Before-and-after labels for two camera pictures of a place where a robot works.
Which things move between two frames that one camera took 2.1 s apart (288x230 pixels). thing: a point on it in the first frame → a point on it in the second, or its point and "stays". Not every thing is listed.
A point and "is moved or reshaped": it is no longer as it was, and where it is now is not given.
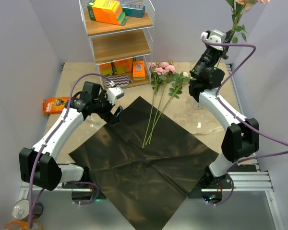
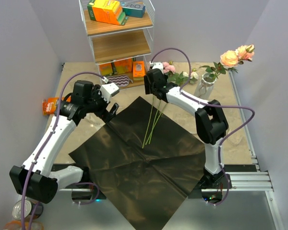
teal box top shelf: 136,8 stays
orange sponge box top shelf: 108,11 stays
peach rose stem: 241,6 → 229,59
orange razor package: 53,105 stays
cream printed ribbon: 214,130 is moved or reshaped
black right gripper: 229,35 → 149,86
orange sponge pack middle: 124,66 stays
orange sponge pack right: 138,70 stays
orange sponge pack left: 106,69 stays
